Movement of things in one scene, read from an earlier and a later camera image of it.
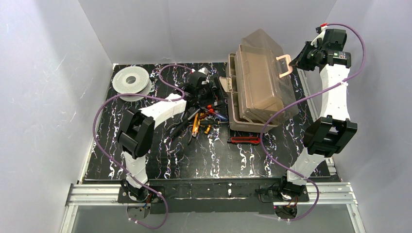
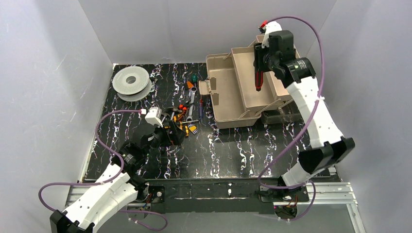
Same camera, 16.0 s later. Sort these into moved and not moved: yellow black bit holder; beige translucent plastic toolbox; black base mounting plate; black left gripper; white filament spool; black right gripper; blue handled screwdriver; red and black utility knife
Moved: black left gripper; red and black utility knife; blue handled screwdriver; yellow black bit holder; black right gripper; beige translucent plastic toolbox
Not moved: black base mounting plate; white filament spool
